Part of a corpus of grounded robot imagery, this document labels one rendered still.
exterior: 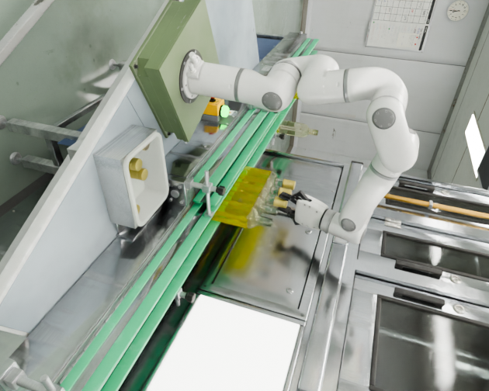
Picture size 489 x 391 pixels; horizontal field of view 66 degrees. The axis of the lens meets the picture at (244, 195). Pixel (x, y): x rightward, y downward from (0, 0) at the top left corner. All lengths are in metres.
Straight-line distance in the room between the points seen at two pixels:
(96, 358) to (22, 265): 0.25
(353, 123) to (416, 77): 1.30
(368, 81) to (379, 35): 5.97
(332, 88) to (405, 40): 6.00
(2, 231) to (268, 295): 1.02
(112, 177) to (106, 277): 0.26
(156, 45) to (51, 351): 0.78
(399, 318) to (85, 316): 0.89
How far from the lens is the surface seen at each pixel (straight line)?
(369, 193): 1.09
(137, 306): 0.99
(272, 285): 1.22
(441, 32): 7.01
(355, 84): 1.00
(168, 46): 1.08
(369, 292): 1.32
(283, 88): 1.05
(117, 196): 1.03
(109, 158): 0.96
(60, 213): 0.95
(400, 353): 1.22
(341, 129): 7.60
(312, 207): 1.24
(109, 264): 1.07
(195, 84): 1.13
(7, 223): 1.70
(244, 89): 1.08
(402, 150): 0.98
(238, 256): 1.30
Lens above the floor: 1.35
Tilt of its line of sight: 15 degrees down
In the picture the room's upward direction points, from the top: 103 degrees clockwise
